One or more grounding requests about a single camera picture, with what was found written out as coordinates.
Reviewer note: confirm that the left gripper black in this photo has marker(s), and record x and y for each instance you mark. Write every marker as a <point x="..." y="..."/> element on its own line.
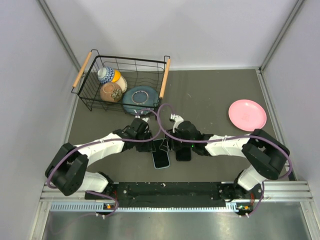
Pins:
<point x="147" y="148"/>

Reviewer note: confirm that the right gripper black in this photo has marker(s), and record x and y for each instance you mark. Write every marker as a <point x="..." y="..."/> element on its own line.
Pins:
<point x="171" y="143"/>

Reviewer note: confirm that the blue smartphone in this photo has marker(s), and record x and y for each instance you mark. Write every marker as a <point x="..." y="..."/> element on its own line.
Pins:
<point x="183" y="155"/>

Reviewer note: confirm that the black smartphone face down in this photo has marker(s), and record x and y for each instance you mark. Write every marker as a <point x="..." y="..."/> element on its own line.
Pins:
<point x="161" y="157"/>

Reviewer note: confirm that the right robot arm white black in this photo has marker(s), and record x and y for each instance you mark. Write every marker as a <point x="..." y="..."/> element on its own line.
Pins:
<point x="266" y="155"/>

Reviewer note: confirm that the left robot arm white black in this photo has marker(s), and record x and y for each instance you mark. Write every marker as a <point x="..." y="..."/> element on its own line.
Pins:
<point x="68" y="169"/>

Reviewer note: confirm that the dark teal plate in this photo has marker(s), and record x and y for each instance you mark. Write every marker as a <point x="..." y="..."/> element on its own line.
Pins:
<point x="139" y="99"/>

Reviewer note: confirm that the brown ceramic bowl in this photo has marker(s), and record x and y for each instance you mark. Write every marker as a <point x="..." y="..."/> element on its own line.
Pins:
<point x="111" y="92"/>

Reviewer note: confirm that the beige bowl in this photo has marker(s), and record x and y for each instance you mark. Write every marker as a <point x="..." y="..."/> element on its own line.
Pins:
<point x="122" y="84"/>

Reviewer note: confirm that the pink plate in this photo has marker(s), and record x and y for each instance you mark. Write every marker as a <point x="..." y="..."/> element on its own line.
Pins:
<point x="247" y="115"/>

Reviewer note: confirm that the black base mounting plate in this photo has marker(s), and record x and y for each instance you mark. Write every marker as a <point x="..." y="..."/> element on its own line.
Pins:
<point x="177" y="194"/>

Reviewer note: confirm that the yellow bowl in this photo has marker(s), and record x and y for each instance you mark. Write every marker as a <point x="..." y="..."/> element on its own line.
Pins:
<point x="116" y="76"/>

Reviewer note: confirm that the blue white patterned bowl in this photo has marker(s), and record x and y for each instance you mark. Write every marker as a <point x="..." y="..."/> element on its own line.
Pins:
<point x="106" y="74"/>

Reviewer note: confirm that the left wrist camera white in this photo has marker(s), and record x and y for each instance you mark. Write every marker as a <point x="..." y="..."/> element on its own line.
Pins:
<point x="143" y="117"/>

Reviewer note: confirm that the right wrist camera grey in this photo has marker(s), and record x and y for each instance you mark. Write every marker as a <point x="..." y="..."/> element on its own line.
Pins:
<point x="177" y="118"/>

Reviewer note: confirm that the black wire dish basket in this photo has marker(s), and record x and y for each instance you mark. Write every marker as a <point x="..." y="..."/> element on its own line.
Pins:
<point x="136" y="71"/>

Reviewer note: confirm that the grey slotted cable duct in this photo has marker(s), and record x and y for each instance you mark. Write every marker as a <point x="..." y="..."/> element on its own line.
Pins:
<point x="103" y="208"/>

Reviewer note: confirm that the aluminium frame rail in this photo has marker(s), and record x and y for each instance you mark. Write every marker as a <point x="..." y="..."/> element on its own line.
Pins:
<point x="287" y="191"/>

